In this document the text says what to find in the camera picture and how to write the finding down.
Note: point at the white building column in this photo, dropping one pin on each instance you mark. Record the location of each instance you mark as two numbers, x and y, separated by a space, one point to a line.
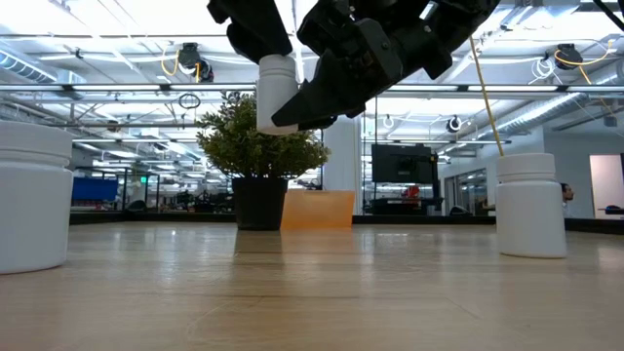
341 156

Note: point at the small red object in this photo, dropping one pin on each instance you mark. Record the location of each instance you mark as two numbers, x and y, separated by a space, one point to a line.
412 191

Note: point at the black horizontal frame bar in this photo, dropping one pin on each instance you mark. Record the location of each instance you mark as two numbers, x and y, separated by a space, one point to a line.
122 88

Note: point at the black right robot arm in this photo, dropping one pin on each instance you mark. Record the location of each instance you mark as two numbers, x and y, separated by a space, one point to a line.
458 19

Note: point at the green artificial bushy plant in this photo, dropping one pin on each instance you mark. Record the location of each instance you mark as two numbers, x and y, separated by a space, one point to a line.
258 151

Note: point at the person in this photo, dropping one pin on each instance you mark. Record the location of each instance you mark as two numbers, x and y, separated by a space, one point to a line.
569 195

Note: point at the silver ventilation duct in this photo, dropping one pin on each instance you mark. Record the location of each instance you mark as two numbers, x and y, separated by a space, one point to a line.
546 114

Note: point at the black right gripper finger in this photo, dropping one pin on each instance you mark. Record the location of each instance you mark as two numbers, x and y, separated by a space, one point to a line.
326 92

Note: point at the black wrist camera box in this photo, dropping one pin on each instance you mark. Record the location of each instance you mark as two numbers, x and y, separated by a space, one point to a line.
326 24

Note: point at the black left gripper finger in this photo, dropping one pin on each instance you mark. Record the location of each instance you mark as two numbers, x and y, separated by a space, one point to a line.
253 29

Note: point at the blue partition panel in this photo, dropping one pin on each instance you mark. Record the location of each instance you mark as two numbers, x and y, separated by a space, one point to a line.
95 190

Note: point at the orange plastic basket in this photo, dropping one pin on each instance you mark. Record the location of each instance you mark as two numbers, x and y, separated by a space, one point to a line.
319 209

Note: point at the black monitor screen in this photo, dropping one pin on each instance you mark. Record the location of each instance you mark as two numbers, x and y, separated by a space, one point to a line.
404 166

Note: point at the black table border rail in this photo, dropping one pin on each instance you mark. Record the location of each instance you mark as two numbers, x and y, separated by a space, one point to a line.
439 220

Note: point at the black plant pot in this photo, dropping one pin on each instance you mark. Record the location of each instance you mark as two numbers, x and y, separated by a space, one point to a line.
261 205

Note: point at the white plastic pill bottle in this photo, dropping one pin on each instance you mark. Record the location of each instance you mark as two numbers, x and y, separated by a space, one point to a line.
273 88
34 205
530 214

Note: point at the thin black vertical pole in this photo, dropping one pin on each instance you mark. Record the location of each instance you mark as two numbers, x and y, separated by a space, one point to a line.
363 161
375 122

